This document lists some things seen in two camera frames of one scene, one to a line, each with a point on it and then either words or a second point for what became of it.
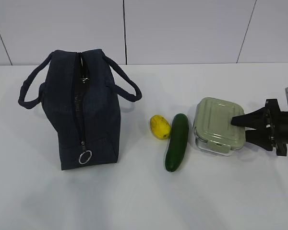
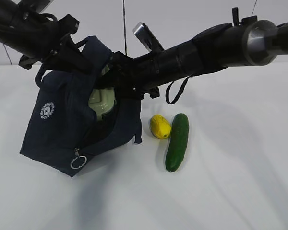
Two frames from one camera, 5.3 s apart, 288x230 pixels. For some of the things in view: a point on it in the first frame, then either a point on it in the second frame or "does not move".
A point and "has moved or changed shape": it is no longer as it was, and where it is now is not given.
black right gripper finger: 264,137 -> 111,82
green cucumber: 178,142 does not move
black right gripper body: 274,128 -> 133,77
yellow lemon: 160,127 does not move
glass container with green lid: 212,130 -> 102,100
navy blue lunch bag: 80,93 has moved or changed shape
